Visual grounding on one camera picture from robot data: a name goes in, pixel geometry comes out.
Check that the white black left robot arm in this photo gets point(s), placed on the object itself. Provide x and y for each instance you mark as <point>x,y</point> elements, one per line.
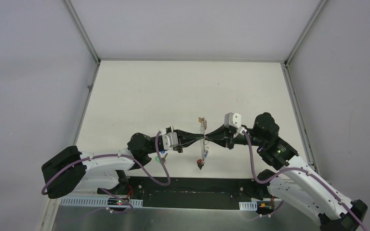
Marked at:
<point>73,170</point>

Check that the black robot base mount plate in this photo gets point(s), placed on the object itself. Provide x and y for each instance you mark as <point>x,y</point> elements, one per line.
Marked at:
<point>194,193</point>

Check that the green tag key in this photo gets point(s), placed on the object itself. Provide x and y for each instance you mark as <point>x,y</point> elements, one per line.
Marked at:
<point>161,158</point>

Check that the white slotted cable duct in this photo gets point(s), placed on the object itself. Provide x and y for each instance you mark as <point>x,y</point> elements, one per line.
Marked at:
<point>93,201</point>
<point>248,206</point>

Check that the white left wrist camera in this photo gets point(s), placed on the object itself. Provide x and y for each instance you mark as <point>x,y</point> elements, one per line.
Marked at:
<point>170,140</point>

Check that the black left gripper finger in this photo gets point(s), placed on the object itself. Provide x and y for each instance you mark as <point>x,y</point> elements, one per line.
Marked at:
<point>188,136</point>
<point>183,143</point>

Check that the aluminium frame rail right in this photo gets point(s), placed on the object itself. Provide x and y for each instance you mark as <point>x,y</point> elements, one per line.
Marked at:
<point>291,80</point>

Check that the white slotted cable duct right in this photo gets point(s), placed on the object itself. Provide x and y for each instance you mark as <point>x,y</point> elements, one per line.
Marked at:
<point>248,206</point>

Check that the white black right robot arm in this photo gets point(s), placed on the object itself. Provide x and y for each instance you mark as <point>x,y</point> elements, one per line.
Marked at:
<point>278,166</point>

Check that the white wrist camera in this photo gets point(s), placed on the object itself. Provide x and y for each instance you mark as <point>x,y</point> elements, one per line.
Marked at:
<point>170,140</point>
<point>232,120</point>

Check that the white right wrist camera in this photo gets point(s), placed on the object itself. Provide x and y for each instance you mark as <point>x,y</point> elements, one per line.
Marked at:
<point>232,120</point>

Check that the white slotted cable duct left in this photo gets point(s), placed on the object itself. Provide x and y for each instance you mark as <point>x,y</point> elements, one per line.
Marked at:
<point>93,201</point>

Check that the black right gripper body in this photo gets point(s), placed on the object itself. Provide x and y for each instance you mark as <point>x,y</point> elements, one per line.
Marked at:
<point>239,139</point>

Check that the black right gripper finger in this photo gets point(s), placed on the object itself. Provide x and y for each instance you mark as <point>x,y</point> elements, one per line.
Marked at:
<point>223,142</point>
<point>219,133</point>

